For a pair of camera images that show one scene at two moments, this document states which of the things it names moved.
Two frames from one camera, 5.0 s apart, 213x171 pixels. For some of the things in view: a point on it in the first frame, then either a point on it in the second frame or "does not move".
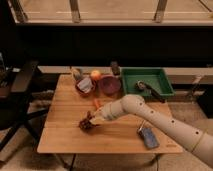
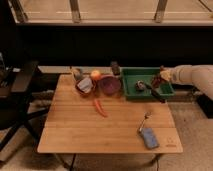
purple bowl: (109, 85) does not move
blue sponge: (149, 138) does not move
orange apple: (95, 75) does not move
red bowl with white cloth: (85, 86) does not move
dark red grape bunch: (86, 124) -> (157, 82)
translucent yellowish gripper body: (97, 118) -> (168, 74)
